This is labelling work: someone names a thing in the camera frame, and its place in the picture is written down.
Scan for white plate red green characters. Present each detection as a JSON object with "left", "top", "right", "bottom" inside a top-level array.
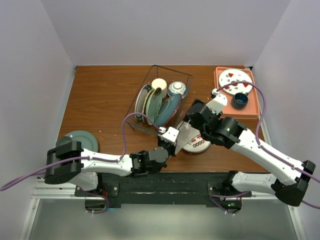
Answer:
[{"left": 182, "top": 133, "right": 211, "bottom": 154}]

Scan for dark plate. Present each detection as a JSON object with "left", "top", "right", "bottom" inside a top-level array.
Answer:
[{"left": 154, "top": 93, "right": 182, "bottom": 127}]

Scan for blue floral white bowl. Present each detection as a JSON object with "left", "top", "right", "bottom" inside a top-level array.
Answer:
[{"left": 167, "top": 81, "right": 188, "bottom": 99}]

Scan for cream ceramic mug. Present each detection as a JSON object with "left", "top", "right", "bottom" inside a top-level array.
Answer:
[{"left": 151, "top": 78, "right": 167, "bottom": 99}]

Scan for white plate teal lettered rim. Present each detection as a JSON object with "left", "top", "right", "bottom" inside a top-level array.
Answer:
[{"left": 134, "top": 84, "right": 152, "bottom": 113}]

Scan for green plate with flower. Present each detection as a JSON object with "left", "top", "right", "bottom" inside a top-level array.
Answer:
[{"left": 145, "top": 87, "right": 163, "bottom": 125}]

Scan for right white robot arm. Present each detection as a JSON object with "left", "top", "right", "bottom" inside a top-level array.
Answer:
[{"left": 183, "top": 99, "right": 316, "bottom": 207}]

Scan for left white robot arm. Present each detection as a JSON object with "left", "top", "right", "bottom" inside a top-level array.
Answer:
[{"left": 44, "top": 136, "right": 177, "bottom": 196}]

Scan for dark blue cup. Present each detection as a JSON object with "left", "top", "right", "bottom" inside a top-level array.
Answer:
[{"left": 231, "top": 92, "right": 249, "bottom": 110}]

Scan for salmon pink tray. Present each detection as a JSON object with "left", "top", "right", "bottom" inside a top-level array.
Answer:
[{"left": 213, "top": 66, "right": 260, "bottom": 119}]

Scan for watermelon pattern white plate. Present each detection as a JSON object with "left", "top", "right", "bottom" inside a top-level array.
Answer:
[{"left": 218, "top": 68, "right": 253, "bottom": 96}]

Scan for grey-green round plate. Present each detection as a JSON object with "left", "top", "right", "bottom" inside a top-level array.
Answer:
[{"left": 64, "top": 130, "right": 99, "bottom": 152}]

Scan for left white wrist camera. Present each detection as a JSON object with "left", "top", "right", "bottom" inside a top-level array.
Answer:
[{"left": 158, "top": 126, "right": 180, "bottom": 146}]

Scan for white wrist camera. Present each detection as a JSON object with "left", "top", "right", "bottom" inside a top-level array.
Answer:
[
  {"left": 158, "top": 126, "right": 180, "bottom": 146},
  {"left": 210, "top": 88, "right": 228, "bottom": 115}
]

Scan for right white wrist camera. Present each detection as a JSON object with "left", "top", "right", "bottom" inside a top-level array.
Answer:
[{"left": 210, "top": 88, "right": 228, "bottom": 115}]

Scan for black wire dish rack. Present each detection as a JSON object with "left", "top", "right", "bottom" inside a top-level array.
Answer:
[{"left": 126, "top": 64, "right": 193, "bottom": 138}]

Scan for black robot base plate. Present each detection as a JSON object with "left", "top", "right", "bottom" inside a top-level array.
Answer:
[{"left": 75, "top": 172, "right": 252, "bottom": 211}]

